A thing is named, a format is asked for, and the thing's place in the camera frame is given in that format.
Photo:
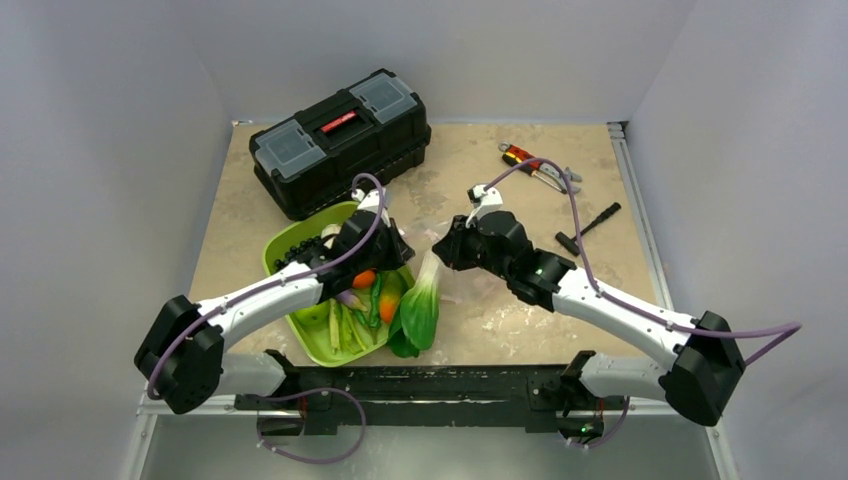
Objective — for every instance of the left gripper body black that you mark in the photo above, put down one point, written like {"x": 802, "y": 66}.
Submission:
{"x": 385, "y": 254}

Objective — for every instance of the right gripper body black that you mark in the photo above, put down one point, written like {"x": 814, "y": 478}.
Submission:
{"x": 454, "y": 244}

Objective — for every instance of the clear zip top bag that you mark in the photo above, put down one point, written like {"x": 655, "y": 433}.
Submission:
{"x": 466, "y": 288}

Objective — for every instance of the toy bok choy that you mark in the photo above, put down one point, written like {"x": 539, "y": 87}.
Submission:
{"x": 413, "y": 328}

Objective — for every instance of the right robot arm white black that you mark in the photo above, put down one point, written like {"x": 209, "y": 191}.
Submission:
{"x": 693, "y": 364}

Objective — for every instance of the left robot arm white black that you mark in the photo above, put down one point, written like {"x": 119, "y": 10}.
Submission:
{"x": 183, "y": 355}

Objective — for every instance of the toy orange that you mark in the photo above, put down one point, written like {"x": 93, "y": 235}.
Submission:
{"x": 364, "y": 280}

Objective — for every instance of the toy green chili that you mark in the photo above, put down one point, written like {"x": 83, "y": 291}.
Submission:
{"x": 374, "y": 319}

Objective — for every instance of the toy mango orange green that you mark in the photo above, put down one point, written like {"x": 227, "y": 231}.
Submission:
{"x": 392, "y": 289}

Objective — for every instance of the toy white garlic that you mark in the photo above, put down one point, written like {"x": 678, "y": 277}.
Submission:
{"x": 330, "y": 232}

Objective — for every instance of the toy purple eggplant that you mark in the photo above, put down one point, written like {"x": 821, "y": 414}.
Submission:
{"x": 350, "y": 300}

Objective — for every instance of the toy black grapes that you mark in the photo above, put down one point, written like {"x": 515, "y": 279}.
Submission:
{"x": 309, "y": 252}

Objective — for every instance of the toy green beans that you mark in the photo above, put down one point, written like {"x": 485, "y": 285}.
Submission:
{"x": 343, "y": 335}

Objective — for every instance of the black hammer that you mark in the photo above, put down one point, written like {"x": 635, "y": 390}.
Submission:
{"x": 570, "y": 244}

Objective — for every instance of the green plastic tray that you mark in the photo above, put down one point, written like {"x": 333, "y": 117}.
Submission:
{"x": 310, "y": 325}

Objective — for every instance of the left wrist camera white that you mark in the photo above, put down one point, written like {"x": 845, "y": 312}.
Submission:
{"x": 375, "y": 201}

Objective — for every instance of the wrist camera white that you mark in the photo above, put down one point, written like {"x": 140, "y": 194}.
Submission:
{"x": 484, "y": 200}
{"x": 375, "y": 201}

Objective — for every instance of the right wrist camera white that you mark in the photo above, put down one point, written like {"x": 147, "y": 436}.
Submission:
{"x": 484, "y": 200}

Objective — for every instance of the black toolbox red handle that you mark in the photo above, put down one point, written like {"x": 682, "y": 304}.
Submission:
{"x": 307, "y": 162}

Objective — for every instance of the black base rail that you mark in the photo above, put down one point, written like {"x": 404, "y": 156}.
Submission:
{"x": 535, "y": 398}

